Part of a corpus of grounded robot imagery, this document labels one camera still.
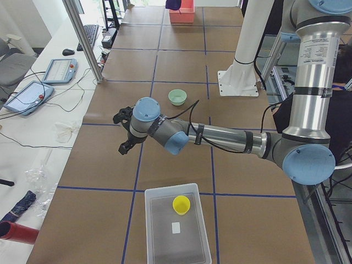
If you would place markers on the far teach pendant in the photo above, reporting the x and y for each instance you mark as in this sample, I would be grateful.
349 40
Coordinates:
60 71

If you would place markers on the black computer mouse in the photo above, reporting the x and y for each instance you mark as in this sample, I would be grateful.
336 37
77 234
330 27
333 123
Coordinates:
68 52

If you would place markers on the mint green bowl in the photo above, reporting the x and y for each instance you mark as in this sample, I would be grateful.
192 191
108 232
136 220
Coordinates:
177 97

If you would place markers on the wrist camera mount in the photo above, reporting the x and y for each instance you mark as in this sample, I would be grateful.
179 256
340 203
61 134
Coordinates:
123 117

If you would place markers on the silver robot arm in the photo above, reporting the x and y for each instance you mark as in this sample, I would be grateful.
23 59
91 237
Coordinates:
311 137

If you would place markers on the black computer box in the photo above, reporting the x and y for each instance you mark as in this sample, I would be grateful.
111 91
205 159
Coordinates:
109 37

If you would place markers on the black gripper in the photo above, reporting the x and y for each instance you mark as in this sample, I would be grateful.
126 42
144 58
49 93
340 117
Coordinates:
133 139

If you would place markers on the near teach pendant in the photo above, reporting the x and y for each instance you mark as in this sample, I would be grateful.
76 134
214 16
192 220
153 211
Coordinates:
28 99

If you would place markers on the pink plastic tray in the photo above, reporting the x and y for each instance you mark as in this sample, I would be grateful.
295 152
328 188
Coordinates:
185 14

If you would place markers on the white camera pedestal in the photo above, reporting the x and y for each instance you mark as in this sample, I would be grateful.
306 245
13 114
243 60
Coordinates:
239 79

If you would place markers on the white crumpled cloth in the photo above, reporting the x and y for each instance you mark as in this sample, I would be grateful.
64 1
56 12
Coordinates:
65 130

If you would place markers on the seated person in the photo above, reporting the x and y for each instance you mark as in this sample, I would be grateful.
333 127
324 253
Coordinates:
338 123

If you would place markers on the purple cloth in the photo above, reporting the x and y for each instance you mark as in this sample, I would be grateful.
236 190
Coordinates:
173 5

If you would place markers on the black keyboard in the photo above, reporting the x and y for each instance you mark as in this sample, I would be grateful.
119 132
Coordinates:
91 32

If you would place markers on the clear plastic storage box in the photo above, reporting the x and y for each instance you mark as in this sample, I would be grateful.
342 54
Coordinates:
174 238

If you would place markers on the clear plastic bag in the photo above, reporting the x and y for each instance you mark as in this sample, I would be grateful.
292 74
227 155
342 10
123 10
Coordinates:
43 187

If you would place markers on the red cylinder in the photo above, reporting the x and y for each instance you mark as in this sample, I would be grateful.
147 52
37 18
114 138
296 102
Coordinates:
18 233

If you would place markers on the teach pendant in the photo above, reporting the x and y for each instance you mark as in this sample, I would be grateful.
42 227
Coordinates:
60 71
28 99

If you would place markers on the aluminium frame post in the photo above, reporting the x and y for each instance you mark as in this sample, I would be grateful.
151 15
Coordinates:
76 22

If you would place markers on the black tripod leg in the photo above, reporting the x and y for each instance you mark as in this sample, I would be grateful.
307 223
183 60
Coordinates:
6 182

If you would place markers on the yellow plastic cup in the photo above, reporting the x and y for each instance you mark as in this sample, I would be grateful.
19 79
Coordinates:
181 205

